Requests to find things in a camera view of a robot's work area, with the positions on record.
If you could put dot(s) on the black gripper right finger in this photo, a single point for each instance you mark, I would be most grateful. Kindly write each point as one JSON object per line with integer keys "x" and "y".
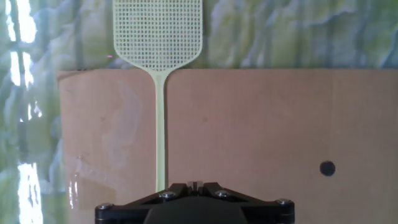
{"x": 270, "y": 208}

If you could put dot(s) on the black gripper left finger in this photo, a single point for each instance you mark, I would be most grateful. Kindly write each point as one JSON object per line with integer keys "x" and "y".
{"x": 124, "y": 208}

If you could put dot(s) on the pale green flyswatter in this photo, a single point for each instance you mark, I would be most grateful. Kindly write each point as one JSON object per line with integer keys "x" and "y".
{"x": 158, "y": 31}

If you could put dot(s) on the brown cardboard sheet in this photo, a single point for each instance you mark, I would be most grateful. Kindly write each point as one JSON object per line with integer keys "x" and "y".
{"x": 248, "y": 124}

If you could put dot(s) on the green marble pattern mat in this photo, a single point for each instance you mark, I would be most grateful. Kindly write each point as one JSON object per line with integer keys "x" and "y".
{"x": 280, "y": 31}

